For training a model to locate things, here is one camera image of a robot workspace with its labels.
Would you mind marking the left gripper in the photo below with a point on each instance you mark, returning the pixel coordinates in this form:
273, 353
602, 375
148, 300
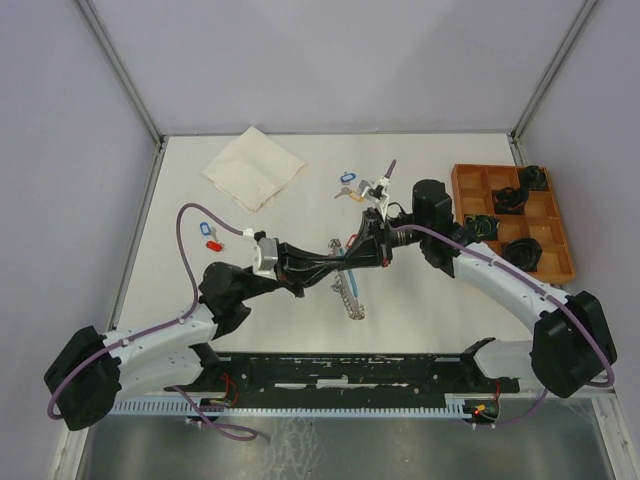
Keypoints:
298, 268

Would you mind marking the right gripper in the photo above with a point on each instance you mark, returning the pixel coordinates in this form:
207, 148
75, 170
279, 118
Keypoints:
373, 245

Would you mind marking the blue handled key organiser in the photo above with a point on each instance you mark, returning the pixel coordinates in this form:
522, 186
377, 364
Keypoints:
345, 285

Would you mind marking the red tag key bunch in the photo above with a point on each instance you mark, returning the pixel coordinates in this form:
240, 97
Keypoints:
351, 241

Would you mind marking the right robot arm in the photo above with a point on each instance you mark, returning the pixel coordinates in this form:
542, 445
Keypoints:
570, 345

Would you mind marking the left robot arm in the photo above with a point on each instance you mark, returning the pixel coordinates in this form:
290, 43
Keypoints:
94, 370

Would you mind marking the yellow tag key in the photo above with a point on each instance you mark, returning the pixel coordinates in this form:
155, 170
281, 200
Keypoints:
349, 193

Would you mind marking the blue tag upper key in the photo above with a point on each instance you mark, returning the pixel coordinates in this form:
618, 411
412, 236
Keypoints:
347, 177

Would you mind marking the blue tag key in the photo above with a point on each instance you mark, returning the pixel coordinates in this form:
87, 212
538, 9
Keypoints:
208, 231
347, 177

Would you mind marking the white folded cloth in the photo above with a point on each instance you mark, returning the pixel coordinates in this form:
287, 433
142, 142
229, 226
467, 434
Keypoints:
252, 169

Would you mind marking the black mounting plate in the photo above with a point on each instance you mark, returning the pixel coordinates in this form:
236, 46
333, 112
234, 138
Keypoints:
298, 379

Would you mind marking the floral fabric bundle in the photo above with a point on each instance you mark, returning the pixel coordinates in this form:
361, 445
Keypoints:
483, 226

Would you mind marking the wooden compartment tray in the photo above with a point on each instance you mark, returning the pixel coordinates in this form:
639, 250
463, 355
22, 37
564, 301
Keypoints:
473, 186

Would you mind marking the black fabric bundle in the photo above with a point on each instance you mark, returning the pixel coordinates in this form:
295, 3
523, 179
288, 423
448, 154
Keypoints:
533, 178
510, 200
524, 253

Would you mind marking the black fabric bundle bottom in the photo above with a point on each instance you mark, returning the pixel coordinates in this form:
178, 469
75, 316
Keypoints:
524, 253

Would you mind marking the black fabric bundle top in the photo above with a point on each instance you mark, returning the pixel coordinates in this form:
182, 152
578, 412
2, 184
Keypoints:
533, 178

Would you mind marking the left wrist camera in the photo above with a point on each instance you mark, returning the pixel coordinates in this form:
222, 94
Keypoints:
265, 258

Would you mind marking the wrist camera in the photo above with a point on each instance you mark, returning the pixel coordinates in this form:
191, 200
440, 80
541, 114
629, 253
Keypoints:
377, 193
265, 258

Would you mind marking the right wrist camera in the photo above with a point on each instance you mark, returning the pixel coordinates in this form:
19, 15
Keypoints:
377, 193

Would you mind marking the grey slotted cable duct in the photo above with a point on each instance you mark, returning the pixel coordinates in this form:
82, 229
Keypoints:
173, 405

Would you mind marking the right aluminium frame post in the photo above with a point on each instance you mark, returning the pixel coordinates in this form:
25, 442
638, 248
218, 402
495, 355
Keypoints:
568, 43

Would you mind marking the aluminium frame post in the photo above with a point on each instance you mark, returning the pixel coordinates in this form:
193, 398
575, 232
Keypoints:
568, 43
99, 31

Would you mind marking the left aluminium frame post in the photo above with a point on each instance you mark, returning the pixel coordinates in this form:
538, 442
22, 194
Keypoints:
99, 31

